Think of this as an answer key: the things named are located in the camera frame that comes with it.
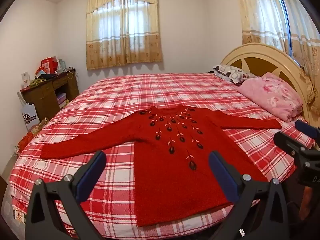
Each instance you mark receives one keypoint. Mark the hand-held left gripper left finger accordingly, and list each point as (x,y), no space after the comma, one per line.
(91,177)

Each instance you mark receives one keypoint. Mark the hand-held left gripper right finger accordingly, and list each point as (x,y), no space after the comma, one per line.
(222,175)

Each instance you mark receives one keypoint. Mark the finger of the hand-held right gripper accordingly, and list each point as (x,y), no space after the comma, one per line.
(308,130)
(287,142)

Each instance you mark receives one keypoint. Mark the red knitted sweater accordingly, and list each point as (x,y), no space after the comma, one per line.
(170,180)

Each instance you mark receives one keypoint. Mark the person's right forearm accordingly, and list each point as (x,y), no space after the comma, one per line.
(307,202)

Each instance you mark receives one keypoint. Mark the pink floral pillow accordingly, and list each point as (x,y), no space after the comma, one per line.
(272,95)

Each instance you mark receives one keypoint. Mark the bed with red plaid sheet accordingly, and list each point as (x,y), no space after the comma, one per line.
(112,100)

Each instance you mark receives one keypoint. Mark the stack of books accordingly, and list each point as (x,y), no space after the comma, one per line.
(62,100)

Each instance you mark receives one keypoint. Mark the cream wooden headboard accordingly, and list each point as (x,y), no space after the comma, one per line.
(262,57)

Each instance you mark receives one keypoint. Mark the white paper bag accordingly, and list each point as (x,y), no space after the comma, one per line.
(29,116)

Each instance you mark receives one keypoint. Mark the brown white patterned pillow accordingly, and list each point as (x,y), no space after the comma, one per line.
(231,73)

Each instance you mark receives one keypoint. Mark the brown wooden desk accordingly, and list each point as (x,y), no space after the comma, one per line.
(45,97)

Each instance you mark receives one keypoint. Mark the red gift bag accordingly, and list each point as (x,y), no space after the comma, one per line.
(49,65)

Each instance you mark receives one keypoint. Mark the long beige floral curtain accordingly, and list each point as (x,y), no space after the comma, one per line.
(265,15)

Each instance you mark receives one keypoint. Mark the beige patterned window curtain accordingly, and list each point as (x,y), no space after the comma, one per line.
(125,37)

